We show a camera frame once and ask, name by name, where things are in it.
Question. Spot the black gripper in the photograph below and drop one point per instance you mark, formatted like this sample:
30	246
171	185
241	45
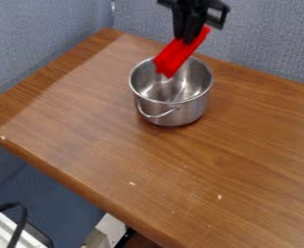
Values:
199	11

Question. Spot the red star-shaped block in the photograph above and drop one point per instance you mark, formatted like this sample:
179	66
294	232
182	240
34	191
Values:
174	54

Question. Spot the metal pot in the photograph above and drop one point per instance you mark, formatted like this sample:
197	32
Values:
170	102

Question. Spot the white box under table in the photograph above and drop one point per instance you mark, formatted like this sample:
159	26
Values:
106	233

